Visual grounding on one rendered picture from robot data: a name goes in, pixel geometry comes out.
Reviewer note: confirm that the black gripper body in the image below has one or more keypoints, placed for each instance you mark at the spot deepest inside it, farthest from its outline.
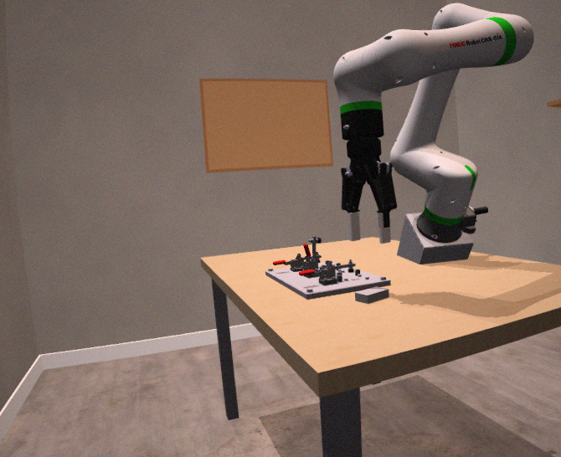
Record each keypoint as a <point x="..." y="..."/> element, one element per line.
<point x="364" y="152"/>

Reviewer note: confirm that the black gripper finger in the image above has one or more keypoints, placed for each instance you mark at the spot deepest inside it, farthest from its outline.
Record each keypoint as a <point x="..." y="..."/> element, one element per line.
<point x="350" y="204"/>
<point x="388" y="196"/>

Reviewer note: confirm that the toggle clamp with red handle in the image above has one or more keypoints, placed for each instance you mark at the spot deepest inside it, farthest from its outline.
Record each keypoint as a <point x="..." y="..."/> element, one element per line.
<point x="328" y="276"/>
<point x="297" y="263"/>
<point x="311" y="264"/>

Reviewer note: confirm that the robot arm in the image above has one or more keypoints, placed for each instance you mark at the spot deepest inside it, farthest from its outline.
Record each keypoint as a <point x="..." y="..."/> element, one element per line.
<point x="402" y="57"/>

